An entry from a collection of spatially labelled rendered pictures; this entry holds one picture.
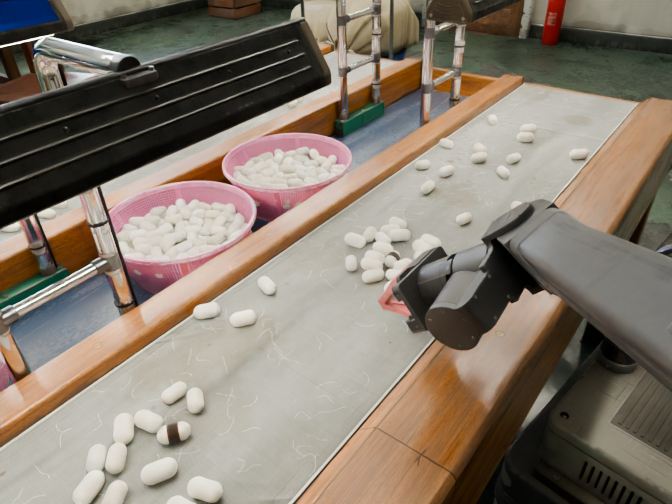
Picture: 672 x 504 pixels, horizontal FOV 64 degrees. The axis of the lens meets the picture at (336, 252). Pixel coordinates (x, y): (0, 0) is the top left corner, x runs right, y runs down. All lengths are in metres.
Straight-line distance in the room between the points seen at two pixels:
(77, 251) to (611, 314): 0.89
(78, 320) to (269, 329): 0.34
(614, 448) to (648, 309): 0.72
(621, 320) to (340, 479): 0.33
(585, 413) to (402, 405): 0.50
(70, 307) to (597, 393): 0.92
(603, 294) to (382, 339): 0.42
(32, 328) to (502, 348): 0.71
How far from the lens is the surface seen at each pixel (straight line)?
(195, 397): 0.66
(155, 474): 0.61
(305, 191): 1.02
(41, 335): 0.96
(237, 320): 0.74
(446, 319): 0.54
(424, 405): 0.62
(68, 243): 1.04
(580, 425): 1.03
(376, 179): 1.06
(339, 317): 0.75
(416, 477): 0.57
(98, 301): 0.98
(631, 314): 0.32
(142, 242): 0.97
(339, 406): 0.65
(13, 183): 0.45
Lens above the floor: 1.24
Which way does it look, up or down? 35 degrees down
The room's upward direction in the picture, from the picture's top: 2 degrees counter-clockwise
